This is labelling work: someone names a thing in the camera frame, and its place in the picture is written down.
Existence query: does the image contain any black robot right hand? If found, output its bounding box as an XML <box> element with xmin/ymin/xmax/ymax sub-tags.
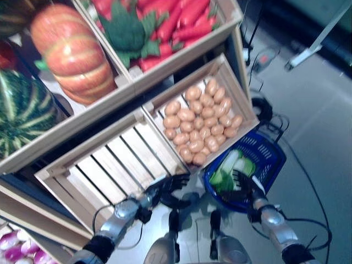
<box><xmin>222</xmin><ymin>169</ymin><xmax>266</xmax><ymax>203</ymax></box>

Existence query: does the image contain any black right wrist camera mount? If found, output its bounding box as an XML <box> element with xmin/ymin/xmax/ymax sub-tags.
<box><xmin>247</xmin><ymin>210</ymin><xmax>261</xmax><ymax>225</ymax></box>

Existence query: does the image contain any small orange pumpkin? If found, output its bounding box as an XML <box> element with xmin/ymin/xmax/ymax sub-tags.
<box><xmin>30</xmin><ymin>4</ymin><xmax>118</xmax><ymax>107</ymax></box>

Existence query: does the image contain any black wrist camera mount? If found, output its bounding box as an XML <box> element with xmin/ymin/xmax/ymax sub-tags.
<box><xmin>247</xmin><ymin>210</ymin><xmax>261</xmax><ymax>225</ymax></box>
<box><xmin>137</xmin><ymin>207</ymin><xmax>153</xmax><ymax>224</ymax></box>

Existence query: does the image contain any silver robot right leg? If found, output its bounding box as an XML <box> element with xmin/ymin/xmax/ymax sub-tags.
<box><xmin>209</xmin><ymin>210</ymin><xmax>251</xmax><ymax>264</ymax></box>

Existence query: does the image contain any large orange pumpkin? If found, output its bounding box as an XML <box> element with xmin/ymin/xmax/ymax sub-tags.
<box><xmin>0</xmin><ymin>41</ymin><xmax>17</xmax><ymax>69</ymax></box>

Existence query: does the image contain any green striped pumpkin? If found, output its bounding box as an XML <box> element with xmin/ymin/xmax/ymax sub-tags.
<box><xmin>0</xmin><ymin>0</ymin><xmax>36</xmax><ymax>36</ymax></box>
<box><xmin>0</xmin><ymin>70</ymin><xmax>60</xmax><ymax>160</ymax></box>

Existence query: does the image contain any grey power strip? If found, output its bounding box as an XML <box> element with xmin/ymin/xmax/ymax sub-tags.
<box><xmin>254</xmin><ymin>51</ymin><xmax>278</xmax><ymax>73</ymax></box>

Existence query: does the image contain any white desk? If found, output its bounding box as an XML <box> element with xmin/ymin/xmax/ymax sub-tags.
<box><xmin>284</xmin><ymin>0</ymin><xmax>352</xmax><ymax>73</ymax></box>

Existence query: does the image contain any purple white onion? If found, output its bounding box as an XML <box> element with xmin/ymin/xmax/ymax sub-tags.
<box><xmin>32</xmin><ymin>250</ymin><xmax>53</xmax><ymax>264</ymax></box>
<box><xmin>4</xmin><ymin>247</ymin><xmax>24</xmax><ymax>262</ymax></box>
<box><xmin>20</xmin><ymin>239</ymin><xmax>41</xmax><ymax>255</ymax></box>
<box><xmin>0</xmin><ymin>233</ymin><xmax>19</xmax><ymax>250</ymax></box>

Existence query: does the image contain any dark green broccoli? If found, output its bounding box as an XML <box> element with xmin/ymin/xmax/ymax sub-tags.
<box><xmin>97</xmin><ymin>0</ymin><xmax>168</xmax><ymax>69</ymax></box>

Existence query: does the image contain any wooden slatted cabbage crate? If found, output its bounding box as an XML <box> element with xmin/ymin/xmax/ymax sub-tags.
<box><xmin>34</xmin><ymin>111</ymin><xmax>191</xmax><ymax>229</ymax></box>

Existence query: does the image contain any wooden display stand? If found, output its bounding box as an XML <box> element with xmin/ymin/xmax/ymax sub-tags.
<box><xmin>0</xmin><ymin>0</ymin><xmax>252</xmax><ymax>264</ymax></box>

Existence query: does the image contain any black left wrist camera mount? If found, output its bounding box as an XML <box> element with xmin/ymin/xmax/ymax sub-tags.
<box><xmin>137</xmin><ymin>207</ymin><xmax>153</xmax><ymax>224</ymax></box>

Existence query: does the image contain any black cable coil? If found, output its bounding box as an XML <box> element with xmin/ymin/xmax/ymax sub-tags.
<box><xmin>251</xmin><ymin>97</ymin><xmax>273</xmax><ymax>122</ymax></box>

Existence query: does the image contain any red carrot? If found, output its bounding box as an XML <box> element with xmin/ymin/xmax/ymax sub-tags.
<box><xmin>178</xmin><ymin>0</ymin><xmax>211</xmax><ymax>28</ymax></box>
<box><xmin>139</xmin><ymin>53</ymin><xmax>167</xmax><ymax>73</ymax></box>
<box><xmin>158</xmin><ymin>4</ymin><xmax>184</xmax><ymax>42</ymax></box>
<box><xmin>173</xmin><ymin>23</ymin><xmax>214</xmax><ymax>42</ymax></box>

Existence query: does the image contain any blue plastic shopping basket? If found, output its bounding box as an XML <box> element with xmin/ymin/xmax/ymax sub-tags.
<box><xmin>203</xmin><ymin>130</ymin><xmax>287</xmax><ymax>212</ymax></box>

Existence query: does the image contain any black basket handle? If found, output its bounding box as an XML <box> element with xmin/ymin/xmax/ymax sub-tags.
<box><xmin>261</xmin><ymin>120</ymin><xmax>284</xmax><ymax>141</ymax></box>

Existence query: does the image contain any tall black tripod stand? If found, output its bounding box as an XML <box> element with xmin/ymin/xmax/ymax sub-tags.
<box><xmin>241</xmin><ymin>0</ymin><xmax>266</xmax><ymax>68</ymax></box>

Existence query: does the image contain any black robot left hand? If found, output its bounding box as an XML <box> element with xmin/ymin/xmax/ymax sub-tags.
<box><xmin>147</xmin><ymin>173</ymin><xmax>193</xmax><ymax>199</ymax></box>

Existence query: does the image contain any wooden carrot crate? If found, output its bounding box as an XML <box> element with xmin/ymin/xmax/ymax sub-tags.
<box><xmin>74</xmin><ymin>0</ymin><xmax>244</xmax><ymax>93</ymax></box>

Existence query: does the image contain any large wooden pumpkin crate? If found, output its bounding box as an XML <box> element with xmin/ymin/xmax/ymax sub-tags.
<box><xmin>0</xmin><ymin>0</ymin><xmax>144</xmax><ymax>174</ymax></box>

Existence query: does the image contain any long black floor cable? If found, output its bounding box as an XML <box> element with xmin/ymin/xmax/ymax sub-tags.
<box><xmin>283</xmin><ymin>137</ymin><xmax>332</xmax><ymax>240</ymax></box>

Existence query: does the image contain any wooden potato crate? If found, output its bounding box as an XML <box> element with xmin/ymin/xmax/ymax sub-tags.
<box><xmin>141</xmin><ymin>53</ymin><xmax>261</xmax><ymax>174</ymax></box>

